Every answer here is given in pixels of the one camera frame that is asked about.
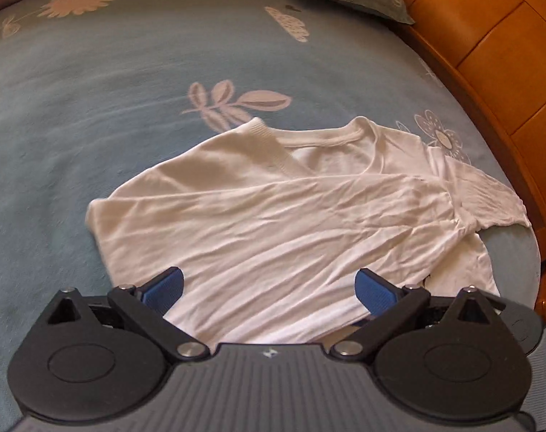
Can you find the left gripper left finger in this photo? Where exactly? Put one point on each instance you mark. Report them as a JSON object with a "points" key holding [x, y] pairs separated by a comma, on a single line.
{"points": [[89, 359]]}

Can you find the blue floral bed sheet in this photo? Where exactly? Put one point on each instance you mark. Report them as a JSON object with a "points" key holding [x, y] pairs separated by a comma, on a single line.
{"points": [[93, 92]]}

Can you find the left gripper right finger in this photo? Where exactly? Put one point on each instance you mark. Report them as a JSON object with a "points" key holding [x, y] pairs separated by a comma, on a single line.
{"points": [[451, 359]]}

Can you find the orange wooden headboard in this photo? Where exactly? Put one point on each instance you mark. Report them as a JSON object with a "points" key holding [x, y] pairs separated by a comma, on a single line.
{"points": [[491, 55]]}

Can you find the white printed sweatshirt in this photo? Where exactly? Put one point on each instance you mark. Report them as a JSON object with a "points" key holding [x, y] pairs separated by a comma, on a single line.
{"points": [[270, 227]]}

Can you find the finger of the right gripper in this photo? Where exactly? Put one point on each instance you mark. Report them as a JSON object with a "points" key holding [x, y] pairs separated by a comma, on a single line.
{"points": [[524, 324]]}

